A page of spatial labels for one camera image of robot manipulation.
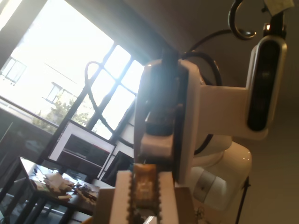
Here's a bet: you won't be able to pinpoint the yellow network cable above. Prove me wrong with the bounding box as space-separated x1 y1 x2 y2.
130 163 162 210

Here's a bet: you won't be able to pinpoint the dark computer monitor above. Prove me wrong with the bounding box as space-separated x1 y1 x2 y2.
100 150 135 187

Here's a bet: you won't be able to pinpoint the dark table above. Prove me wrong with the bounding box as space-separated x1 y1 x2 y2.
0 156 101 224

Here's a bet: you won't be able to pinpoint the lit computer monitor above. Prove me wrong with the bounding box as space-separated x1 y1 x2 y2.
47 119 117 181

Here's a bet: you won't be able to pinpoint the pile of pale pieces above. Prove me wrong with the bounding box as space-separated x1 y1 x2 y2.
43 172 75 202

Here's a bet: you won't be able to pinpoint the thin black stand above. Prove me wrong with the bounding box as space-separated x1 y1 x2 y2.
235 176 252 224

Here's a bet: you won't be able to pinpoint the white paper tag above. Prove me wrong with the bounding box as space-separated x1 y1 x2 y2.
264 0 295 15

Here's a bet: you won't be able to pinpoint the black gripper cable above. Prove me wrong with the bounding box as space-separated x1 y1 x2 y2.
181 50 222 156

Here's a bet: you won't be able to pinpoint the thick grey cable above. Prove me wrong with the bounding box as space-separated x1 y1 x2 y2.
228 0 257 42

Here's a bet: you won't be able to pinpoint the silver camera bar with bracket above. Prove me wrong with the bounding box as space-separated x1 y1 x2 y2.
198 36 288 141

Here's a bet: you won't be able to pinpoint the window with dark frame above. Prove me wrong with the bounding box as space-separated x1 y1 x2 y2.
0 0 147 150

